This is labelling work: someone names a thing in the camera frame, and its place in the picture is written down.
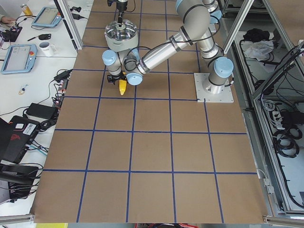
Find orange drink bottle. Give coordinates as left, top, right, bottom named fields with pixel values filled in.
left=20, top=4, right=33, bottom=16

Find aluminium frame post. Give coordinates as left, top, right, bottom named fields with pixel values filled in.
left=54, top=0, right=83, bottom=51

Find blue teach pendant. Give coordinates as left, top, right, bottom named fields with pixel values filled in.
left=0, top=44, right=38, bottom=74
left=32, top=7, right=62, bottom=28

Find coiled black cables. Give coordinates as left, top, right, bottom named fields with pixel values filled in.
left=272, top=125, right=300, bottom=159

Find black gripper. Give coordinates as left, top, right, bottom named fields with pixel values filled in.
left=118, top=10, right=124, bottom=27
left=107, top=72, right=126, bottom=84

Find pale green cooking pot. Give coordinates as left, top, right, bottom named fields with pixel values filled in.
left=104, top=19, right=138, bottom=52

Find black power strip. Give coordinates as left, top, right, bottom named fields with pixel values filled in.
left=52, top=79, right=69, bottom=108

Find white mug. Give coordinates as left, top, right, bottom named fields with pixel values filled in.
left=39, top=41, right=57, bottom=57

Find small black box device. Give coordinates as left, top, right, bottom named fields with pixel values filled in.
left=1, top=26, right=23, bottom=42

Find black power brick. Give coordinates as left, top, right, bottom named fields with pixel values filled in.
left=26, top=103, right=58, bottom=119

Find glass pot lid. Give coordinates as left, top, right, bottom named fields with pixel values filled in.
left=104, top=19, right=137, bottom=41

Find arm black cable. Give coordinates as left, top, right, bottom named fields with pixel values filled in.
left=123, top=46, right=152, bottom=72

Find blue teach pendant near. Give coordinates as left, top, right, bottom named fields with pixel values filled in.
left=0, top=44, right=38, bottom=74

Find black power adapter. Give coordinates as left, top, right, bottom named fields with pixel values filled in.
left=54, top=70, right=72, bottom=82

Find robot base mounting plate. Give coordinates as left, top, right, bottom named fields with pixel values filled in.
left=194, top=73, right=234, bottom=103

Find white crumpled cloth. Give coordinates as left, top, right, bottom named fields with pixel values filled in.
left=244, top=41, right=274, bottom=61

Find aluminium frame rack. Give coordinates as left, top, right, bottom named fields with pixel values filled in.
left=220, top=0, right=304, bottom=226

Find black monitor stand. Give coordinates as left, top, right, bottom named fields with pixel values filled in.
left=0, top=164, right=40, bottom=204

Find blue teach pendant far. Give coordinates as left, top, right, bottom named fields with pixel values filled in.
left=32, top=7, right=62, bottom=28

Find yellow corn cob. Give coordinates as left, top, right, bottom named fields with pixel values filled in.
left=119, top=79, right=127, bottom=95

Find black cloth bundle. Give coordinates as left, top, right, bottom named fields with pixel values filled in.
left=243, top=28, right=270, bottom=42

